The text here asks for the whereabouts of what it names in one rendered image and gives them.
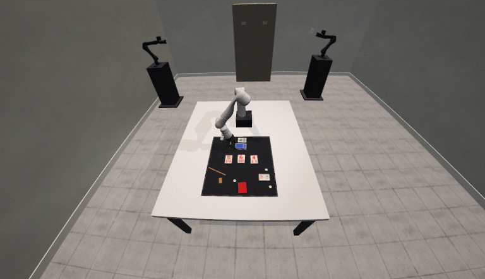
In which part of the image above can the red rectangular block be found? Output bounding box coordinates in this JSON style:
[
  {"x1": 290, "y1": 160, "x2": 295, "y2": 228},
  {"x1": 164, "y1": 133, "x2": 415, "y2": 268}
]
[{"x1": 238, "y1": 182, "x2": 247, "y2": 194}]

